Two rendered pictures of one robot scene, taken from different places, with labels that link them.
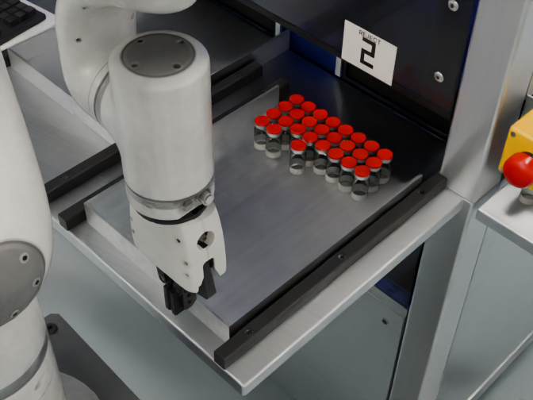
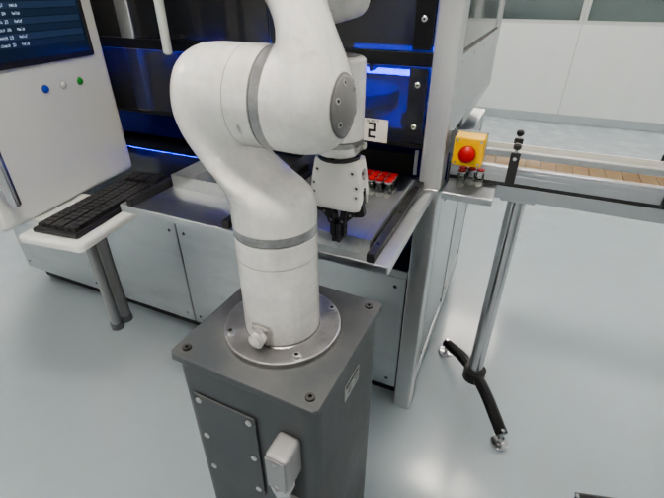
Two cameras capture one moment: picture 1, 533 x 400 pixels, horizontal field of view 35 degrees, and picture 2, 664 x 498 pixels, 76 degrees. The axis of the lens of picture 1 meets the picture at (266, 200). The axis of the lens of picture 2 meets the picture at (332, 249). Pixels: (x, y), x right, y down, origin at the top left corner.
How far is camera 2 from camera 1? 0.49 m
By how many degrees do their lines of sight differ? 21
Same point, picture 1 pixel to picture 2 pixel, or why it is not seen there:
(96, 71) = not seen: hidden behind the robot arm
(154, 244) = (332, 188)
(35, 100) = (196, 195)
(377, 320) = (389, 289)
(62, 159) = (226, 211)
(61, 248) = (175, 340)
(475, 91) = (434, 126)
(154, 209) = (342, 150)
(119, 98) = not seen: hidden behind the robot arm
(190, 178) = (360, 127)
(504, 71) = (448, 109)
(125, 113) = not seen: hidden behind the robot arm
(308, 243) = (377, 214)
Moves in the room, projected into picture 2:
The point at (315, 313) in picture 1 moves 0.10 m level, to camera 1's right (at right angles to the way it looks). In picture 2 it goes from (400, 236) to (441, 228)
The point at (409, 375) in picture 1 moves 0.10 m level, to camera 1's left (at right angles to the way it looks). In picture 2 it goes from (412, 313) to (383, 320)
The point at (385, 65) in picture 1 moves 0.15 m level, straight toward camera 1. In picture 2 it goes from (382, 132) to (401, 151)
